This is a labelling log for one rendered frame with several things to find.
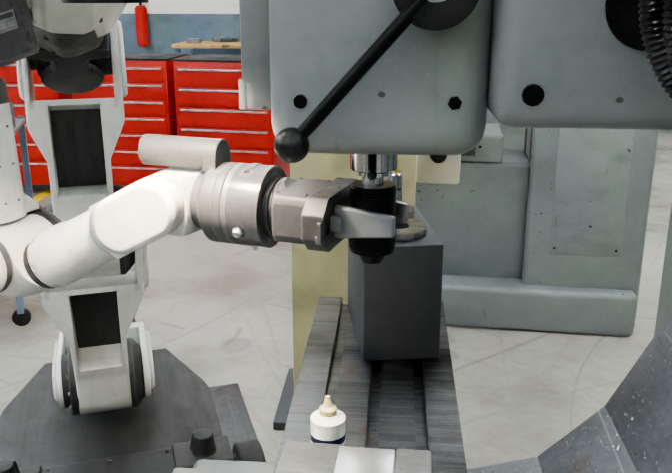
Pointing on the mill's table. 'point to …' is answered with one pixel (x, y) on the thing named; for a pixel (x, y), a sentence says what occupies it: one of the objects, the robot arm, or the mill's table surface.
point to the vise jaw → (308, 457)
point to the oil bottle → (328, 424)
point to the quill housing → (393, 109)
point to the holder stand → (399, 295)
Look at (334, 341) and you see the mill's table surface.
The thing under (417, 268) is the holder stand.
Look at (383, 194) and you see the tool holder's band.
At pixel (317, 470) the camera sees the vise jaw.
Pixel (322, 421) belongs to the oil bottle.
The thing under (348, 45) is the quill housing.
